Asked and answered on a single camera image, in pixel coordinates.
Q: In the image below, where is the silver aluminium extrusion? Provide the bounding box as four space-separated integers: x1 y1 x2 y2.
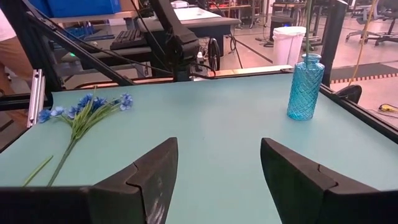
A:
27 68 47 129

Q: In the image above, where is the black office chair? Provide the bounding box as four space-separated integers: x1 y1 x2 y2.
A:
345 0 398 47

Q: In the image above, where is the blue plastic bin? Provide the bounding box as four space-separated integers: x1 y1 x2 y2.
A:
29 0 122 19

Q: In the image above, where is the person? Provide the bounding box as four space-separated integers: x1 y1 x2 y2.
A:
0 9 34 94

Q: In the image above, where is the teal table mat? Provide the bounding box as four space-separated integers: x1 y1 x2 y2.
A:
0 73 398 224

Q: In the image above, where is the dark grey desk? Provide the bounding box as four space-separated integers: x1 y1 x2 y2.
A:
136 6 242 40

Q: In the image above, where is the black wheel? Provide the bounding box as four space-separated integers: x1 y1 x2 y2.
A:
207 37 221 72

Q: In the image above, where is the black post with foot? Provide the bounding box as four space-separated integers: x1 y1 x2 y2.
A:
321 0 363 104

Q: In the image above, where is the blue glass vase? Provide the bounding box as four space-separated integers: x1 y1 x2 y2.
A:
286 53 326 121

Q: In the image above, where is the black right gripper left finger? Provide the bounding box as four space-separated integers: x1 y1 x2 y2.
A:
90 137 179 224

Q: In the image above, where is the white trash bin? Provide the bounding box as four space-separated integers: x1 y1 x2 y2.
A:
272 26 307 68

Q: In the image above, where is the backlit black keyboard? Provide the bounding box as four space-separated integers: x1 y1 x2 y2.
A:
109 29 147 51

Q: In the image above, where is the blue flower bunch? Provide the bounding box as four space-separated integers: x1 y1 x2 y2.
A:
37 86 134 187

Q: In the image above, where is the black equipment box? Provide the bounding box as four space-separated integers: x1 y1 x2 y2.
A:
269 14 296 30

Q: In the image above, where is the long yellow cable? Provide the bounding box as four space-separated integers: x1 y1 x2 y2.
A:
347 0 379 87

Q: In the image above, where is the yellow plug extension cord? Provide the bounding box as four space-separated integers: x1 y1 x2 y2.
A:
378 104 398 113

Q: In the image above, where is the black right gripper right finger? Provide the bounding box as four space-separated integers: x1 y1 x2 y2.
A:
261 138 380 224

